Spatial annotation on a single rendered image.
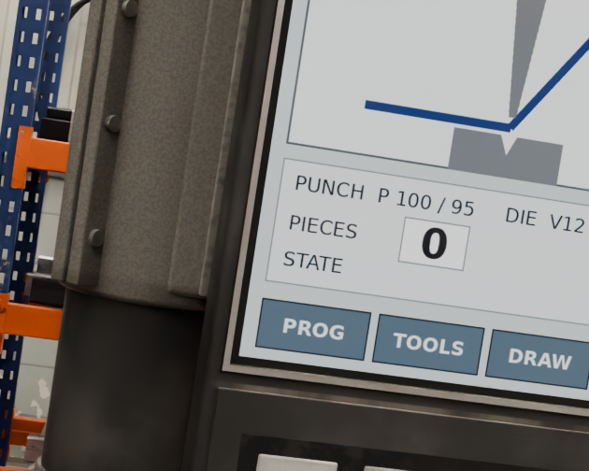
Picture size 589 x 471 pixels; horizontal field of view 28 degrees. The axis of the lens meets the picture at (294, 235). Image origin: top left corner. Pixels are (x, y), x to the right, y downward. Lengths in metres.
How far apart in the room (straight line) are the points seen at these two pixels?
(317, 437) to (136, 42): 0.24
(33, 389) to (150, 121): 4.54
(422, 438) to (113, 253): 0.20
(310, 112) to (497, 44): 0.09
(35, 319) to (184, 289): 1.88
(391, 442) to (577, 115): 0.18
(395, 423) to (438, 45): 0.18
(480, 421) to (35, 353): 4.60
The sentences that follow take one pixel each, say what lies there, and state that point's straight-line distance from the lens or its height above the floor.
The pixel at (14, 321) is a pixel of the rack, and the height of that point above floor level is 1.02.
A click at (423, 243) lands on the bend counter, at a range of 0.55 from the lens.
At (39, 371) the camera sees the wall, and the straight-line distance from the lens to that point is 5.14.
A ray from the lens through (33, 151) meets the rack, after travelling 2.49.
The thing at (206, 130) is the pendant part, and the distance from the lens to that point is 0.64.
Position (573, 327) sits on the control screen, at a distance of 0.57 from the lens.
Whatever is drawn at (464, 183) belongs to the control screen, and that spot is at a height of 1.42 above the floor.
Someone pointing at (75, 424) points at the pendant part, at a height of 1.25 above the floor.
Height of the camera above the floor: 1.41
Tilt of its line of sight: 3 degrees down
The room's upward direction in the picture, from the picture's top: 9 degrees clockwise
